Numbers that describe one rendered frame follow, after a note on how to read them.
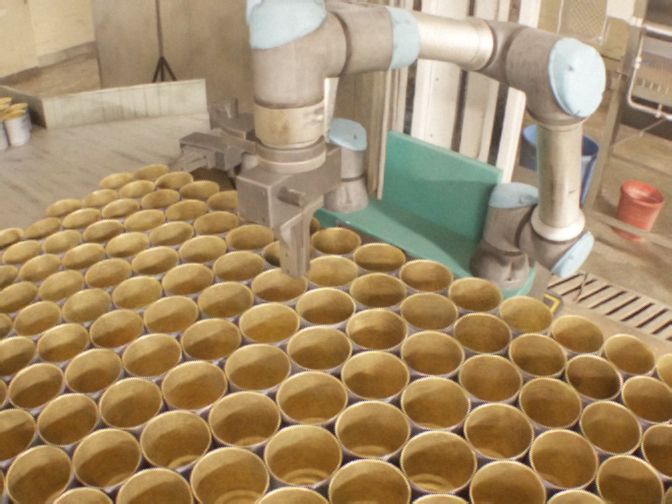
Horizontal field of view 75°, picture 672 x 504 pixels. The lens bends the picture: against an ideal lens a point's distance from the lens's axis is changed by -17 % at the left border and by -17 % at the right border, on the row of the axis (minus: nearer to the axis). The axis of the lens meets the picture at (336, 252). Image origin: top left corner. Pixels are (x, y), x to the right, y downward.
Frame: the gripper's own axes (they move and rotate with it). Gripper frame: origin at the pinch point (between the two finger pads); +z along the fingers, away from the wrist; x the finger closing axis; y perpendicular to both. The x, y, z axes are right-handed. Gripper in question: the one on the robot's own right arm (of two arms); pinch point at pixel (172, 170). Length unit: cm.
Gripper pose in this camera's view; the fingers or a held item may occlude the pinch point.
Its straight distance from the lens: 102.0
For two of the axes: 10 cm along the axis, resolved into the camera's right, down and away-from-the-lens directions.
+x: -8.6, -2.9, 4.2
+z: -5.1, 4.8, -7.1
